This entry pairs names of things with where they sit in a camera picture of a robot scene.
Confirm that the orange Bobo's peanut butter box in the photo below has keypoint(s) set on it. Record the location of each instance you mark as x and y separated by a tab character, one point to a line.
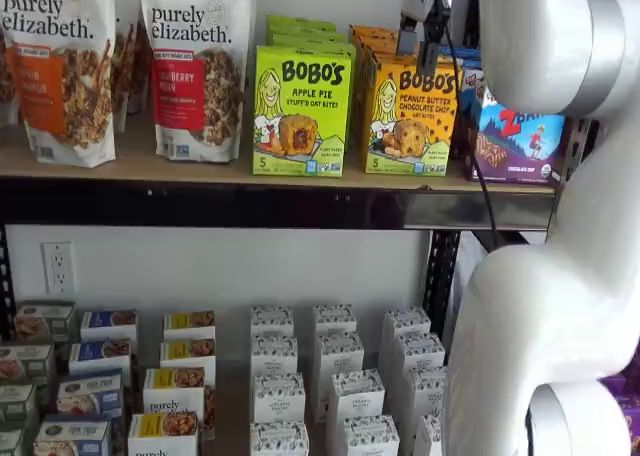
375	46
410	126
385	60
370	32

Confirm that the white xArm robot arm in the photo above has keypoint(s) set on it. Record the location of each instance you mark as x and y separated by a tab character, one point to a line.
550	326

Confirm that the purple blue Zbar box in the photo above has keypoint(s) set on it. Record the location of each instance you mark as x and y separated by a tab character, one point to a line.
510	151
465	58

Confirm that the green Bobo's apple pie box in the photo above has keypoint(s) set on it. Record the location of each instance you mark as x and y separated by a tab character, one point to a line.
305	32
300	116
312	41
300	22

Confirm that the black metal shelf beam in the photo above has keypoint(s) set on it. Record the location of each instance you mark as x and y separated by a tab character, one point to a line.
250	206

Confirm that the wooden shelf board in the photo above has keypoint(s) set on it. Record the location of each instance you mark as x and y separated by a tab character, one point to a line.
135	161

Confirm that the yellow oatmeal box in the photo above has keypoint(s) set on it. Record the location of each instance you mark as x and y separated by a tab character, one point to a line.
187	351
190	323
162	433
172	391

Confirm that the purple snack box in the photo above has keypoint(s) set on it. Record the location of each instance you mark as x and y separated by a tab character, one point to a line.
634	426
627	383

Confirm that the blue oatmeal box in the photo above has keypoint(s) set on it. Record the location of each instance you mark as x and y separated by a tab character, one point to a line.
72	436
110	323
90	393
100	353

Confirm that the green oatmeal box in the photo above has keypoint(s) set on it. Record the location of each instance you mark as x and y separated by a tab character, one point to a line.
25	363
10	443
17	406
45	321

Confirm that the red label granola bag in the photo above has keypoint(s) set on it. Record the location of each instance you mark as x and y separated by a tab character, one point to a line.
200	76

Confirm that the white granola bag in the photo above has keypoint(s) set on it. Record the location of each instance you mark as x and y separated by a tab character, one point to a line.
6	86
122	66
143	71

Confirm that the white patterned carton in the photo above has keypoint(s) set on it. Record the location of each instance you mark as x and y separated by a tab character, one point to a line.
406	321
427	388
356	396
279	438
429	438
272	321
370	436
278	398
340	353
335	318
420	351
274	353

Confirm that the orange label granola bag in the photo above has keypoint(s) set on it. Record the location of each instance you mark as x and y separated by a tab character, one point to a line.
55	76

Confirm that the small Purely Elizabeth boxes group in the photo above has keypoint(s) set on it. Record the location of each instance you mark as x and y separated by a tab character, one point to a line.
232	416

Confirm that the white wall outlet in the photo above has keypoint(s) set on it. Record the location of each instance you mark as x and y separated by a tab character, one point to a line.
58	267

